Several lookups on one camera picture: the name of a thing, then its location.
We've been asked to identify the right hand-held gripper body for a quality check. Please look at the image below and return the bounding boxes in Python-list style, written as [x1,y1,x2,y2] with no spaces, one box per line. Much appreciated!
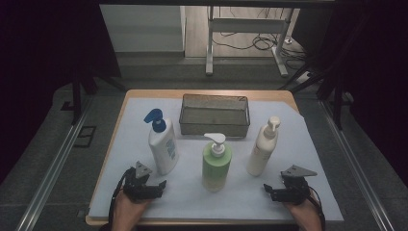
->
[280,165,319,207]

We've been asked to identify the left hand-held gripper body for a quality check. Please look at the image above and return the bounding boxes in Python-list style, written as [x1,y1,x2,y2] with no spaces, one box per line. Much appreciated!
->
[122,161,154,204]

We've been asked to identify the white bottle with blue pump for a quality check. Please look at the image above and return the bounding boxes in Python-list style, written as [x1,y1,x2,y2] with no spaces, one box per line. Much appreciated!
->
[143,108,180,176]

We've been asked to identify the cream pump bottle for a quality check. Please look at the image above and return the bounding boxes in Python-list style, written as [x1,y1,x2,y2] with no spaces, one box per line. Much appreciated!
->
[245,115,282,177]

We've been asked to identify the green bottle with white pump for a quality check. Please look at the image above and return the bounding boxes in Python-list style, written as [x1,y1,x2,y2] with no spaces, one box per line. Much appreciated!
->
[201,133,233,193]

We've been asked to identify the grey mesh basket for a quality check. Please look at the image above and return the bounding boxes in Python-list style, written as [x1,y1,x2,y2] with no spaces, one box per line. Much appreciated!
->
[178,93,251,139]

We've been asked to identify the person's right hand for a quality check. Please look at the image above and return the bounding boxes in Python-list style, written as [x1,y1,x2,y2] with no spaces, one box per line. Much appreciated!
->
[284,192,323,231]

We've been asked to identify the person's left hand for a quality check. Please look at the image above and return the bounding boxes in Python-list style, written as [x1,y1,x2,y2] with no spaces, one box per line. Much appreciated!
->
[112,191,152,231]

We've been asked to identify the white paper sheet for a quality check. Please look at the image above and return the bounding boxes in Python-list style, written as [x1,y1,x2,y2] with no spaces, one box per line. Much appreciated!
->
[88,96,344,222]

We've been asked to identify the black tripod stand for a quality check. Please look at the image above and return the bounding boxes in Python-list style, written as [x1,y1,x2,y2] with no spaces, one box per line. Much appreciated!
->
[71,73,126,126]
[278,64,345,131]

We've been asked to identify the white power strip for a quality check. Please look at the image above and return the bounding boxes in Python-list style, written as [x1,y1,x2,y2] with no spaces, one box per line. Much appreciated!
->
[296,70,314,85]

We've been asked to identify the dark curtain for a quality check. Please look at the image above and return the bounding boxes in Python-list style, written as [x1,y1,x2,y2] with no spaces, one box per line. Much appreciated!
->
[292,0,408,187]
[0,0,121,184]

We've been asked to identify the white cabinet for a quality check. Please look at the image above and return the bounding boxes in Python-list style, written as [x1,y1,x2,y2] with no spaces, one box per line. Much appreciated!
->
[99,4,187,54]

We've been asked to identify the white metal stand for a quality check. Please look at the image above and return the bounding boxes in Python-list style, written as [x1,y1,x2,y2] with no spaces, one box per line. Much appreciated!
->
[205,6,290,78]

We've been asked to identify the dark metal crossbar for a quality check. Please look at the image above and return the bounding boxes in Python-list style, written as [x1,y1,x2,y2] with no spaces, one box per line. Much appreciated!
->
[97,0,336,9]

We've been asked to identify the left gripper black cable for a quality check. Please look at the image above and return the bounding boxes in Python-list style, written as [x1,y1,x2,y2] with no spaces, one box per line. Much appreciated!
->
[108,167,136,231]

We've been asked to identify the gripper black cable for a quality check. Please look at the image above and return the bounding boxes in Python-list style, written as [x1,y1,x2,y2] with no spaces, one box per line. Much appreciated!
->
[307,186,327,231]
[108,167,136,231]

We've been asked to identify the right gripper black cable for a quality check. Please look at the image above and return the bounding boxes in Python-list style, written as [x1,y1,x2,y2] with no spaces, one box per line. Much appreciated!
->
[307,186,327,231]

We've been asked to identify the aluminium floor rail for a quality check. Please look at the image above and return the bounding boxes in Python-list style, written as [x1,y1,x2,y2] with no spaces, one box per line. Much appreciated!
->
[320,100,395,231]
[15,95,94,231]

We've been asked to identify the black cables on floor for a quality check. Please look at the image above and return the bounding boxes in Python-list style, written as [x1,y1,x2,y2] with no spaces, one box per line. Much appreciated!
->
[211,8,309,70]

